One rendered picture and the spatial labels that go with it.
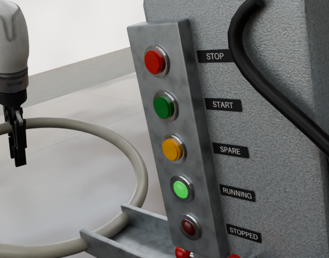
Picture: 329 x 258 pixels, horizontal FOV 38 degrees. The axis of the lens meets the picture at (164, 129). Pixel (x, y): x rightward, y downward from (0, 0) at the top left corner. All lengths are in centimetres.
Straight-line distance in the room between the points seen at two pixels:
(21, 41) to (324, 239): 86
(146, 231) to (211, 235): 43
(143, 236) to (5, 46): 53
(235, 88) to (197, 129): 6
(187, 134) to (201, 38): 11
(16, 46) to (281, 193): 81
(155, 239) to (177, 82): 51
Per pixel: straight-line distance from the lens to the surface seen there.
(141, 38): 52
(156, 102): 52
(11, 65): 118
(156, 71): 51
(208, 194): 54
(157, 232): 96
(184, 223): 58
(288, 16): 43
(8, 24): 114
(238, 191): 53
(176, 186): 56
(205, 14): 48
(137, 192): 107
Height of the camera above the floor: 154
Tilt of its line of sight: 18 degrees down
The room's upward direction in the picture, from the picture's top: 11 degrees counter-clockwise
